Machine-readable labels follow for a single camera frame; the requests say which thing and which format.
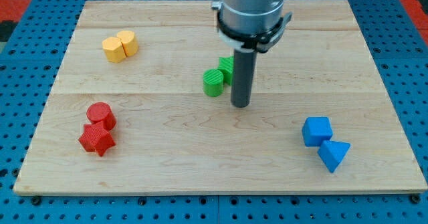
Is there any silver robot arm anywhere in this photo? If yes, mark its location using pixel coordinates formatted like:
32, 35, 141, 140
211, 0, 292, 53

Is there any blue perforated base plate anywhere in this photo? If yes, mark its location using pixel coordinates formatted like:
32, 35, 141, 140
1, 0, 427, 223

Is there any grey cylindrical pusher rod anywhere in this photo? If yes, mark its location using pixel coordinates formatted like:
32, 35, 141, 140
231, 49, 257, 108

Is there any green cube block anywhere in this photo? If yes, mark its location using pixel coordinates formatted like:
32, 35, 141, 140
217, 56, 234, 86

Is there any red cylinder block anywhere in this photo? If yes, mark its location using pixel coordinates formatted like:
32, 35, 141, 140
86, 102, 116, 130

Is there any blue cube block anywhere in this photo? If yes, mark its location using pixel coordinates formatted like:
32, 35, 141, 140
302, 116, 333, 147

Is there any black clamp ring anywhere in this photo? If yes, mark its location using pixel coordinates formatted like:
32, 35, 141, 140
215, 11, 293, 54

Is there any red star block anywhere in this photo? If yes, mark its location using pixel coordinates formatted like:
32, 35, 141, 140
78, 121, 116, 156

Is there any green cylinder block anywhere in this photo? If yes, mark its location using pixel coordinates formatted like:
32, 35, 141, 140
203, 69, 224, 97

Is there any yellow rounded block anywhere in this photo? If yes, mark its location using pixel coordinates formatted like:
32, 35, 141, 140
116, 30, 139, 57

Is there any yellow hexagon block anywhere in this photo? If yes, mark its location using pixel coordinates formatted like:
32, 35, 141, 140
102, 37, 126, 63

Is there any wooden board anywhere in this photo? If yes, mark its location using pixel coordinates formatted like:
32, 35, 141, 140
13, 0, 427, 196

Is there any blue triangle block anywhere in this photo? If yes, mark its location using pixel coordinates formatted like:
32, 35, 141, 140
318, 140, 351, 173

